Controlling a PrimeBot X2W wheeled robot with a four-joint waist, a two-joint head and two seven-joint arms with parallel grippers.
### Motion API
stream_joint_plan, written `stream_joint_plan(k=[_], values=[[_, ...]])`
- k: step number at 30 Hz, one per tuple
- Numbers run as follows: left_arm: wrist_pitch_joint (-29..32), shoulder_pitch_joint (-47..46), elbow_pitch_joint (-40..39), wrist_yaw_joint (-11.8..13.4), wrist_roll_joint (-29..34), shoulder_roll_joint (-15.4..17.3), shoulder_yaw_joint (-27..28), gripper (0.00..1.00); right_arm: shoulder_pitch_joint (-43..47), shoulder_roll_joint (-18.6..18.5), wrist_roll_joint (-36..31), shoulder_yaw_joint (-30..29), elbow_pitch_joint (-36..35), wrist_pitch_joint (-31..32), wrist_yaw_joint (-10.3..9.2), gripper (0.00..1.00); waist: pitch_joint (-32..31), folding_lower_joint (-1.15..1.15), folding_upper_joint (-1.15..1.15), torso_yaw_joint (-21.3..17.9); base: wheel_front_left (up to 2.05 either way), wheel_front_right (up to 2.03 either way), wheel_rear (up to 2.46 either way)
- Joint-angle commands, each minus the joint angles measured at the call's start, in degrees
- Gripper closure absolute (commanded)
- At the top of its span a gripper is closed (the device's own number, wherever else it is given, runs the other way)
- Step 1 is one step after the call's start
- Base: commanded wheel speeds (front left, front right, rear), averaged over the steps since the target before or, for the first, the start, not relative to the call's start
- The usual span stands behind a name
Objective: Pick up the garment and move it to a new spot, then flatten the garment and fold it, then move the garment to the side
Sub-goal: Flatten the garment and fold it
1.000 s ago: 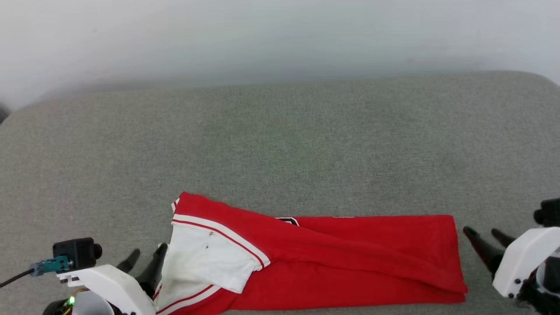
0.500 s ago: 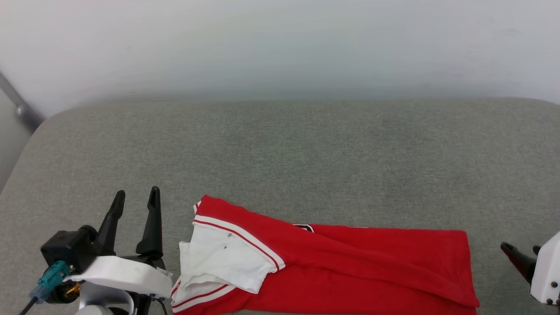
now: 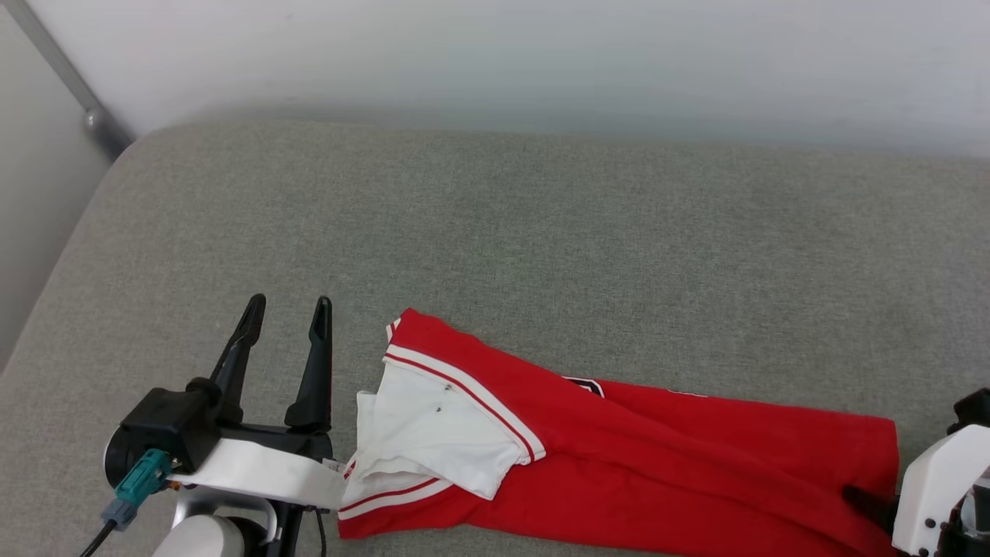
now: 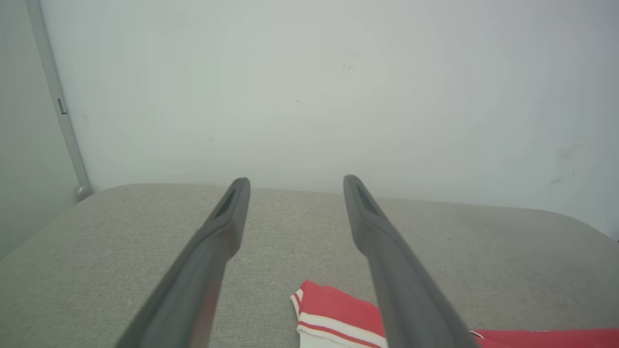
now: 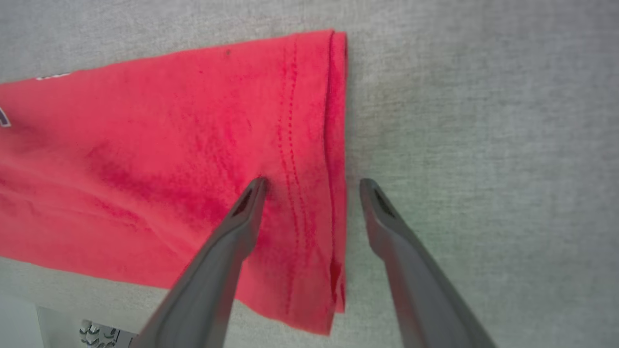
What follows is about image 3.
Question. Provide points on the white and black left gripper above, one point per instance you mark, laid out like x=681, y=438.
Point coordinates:
x=263, y=468

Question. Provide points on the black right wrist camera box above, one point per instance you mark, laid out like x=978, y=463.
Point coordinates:
x=976, y=410

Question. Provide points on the grey metal pole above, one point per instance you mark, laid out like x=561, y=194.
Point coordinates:
x=93, y=116

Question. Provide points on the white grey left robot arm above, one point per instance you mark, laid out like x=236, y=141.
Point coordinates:
x=203, y=538

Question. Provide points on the red and white shirt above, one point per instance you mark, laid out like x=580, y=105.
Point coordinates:
x=657, y=464

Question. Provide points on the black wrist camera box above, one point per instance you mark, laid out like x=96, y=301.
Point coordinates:
x=166, y=425
x=976, y=410

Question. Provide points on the grey fabric sofa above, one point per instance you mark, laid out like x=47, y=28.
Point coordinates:
x=541, y=232

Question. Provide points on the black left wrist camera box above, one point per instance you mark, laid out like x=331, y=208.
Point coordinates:
x=166, y=425

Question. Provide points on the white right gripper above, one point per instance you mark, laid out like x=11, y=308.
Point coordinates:
x=932, y=487

